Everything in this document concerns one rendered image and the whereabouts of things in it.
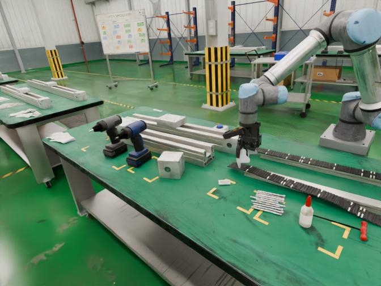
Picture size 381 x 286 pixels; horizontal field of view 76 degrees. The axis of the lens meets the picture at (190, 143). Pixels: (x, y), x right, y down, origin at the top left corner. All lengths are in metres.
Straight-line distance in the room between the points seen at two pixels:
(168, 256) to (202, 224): 0.69
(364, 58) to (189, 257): 1.28
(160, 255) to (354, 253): 1.03
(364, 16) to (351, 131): 0.57
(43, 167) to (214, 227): 2.25
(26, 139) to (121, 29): 4.96
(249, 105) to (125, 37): 6.29
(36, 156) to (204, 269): 1.98
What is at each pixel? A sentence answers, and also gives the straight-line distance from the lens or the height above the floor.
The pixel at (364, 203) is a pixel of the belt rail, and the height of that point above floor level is 0.81.
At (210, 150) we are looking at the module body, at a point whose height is 0.84.
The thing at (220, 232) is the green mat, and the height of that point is 0.78.
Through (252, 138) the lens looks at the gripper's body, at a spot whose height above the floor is 0.97.
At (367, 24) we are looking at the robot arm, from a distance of 1.13.
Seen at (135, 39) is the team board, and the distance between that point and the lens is 6.93.
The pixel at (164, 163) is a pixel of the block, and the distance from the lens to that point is 1.11.
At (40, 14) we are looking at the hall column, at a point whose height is 2.31.
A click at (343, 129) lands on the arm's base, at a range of 1.47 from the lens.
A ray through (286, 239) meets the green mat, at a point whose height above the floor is 0.78.
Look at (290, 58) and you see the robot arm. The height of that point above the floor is 1.26.
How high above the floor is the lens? 1.40
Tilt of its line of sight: 25 degrees down
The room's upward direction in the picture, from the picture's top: 5 degrees counter-clockwise
